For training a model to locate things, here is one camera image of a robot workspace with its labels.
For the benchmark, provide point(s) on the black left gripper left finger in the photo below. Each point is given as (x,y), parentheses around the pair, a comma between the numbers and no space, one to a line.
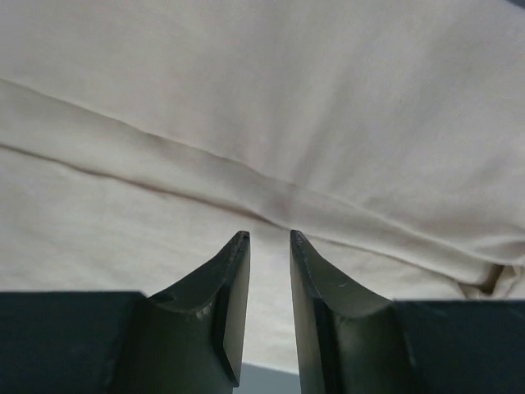
(187,338)

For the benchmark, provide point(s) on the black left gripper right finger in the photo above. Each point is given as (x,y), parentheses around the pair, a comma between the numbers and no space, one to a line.
(352,340)

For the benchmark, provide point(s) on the beige t shirt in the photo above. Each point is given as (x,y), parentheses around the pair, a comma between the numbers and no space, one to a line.
(137,137)

